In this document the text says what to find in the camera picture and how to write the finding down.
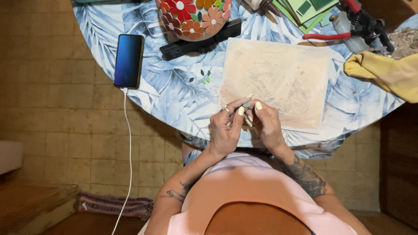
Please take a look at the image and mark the person's left hand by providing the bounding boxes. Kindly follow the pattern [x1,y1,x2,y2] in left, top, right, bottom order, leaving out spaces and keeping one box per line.
[208,94,254,160]

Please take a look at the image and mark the person's right hand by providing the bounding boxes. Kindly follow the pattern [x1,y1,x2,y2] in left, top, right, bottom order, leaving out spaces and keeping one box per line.
[246,99,288,154]

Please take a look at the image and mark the white square work board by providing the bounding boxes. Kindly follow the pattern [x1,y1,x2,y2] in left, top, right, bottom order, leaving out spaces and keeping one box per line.
[218,37,334,132]

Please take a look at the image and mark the pink shirt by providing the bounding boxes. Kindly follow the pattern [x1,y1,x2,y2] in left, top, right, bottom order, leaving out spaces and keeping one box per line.
[137,152,360,235]

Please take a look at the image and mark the blue leaf print tablecloth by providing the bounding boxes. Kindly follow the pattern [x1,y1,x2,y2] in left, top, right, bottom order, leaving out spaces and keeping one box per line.
[72,0,418,160]

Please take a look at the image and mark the black rectangular block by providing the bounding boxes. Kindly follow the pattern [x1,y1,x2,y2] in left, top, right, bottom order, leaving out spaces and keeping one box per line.
[159,18,242,62]

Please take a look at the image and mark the black smartphone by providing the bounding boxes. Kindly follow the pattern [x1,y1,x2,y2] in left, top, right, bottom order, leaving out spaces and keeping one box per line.
[113,34,145,90]

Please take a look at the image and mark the flower mosaic vase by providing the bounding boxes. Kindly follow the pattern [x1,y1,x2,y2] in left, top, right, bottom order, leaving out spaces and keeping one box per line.
[155,0,233,42]

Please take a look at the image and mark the stack of green glass sheets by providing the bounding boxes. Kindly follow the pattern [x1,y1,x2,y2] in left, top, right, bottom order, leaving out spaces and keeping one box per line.
[272,0,340,35]

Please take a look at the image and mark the brown tipped glue bottle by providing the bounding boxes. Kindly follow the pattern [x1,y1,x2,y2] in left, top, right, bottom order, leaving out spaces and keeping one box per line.
[243,0,281,17]

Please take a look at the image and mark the clear plastic bottle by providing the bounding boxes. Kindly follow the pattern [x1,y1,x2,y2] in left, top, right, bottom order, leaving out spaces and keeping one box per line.
[329,11,371,55]

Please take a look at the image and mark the striped woven rug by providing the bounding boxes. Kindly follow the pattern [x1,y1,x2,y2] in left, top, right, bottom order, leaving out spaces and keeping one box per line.
[77,191,154,220]

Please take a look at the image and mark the yellow cloth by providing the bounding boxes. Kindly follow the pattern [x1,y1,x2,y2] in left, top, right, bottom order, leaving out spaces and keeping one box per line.
[344,51,418,104]

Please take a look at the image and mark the dark wooden cabinet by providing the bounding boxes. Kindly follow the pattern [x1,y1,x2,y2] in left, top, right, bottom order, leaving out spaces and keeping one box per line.
[379,103,418,230]

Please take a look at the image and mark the wooden bench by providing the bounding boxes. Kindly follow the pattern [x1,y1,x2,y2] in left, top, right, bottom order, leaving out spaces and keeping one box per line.
[0,180,79,235]

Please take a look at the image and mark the white charging cable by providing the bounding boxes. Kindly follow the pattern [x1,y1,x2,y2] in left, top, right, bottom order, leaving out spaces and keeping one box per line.
[111,87,133,235]

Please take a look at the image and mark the red handled tile nippers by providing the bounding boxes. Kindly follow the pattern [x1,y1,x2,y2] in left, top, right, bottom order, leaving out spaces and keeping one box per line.
[302,0,396,54]

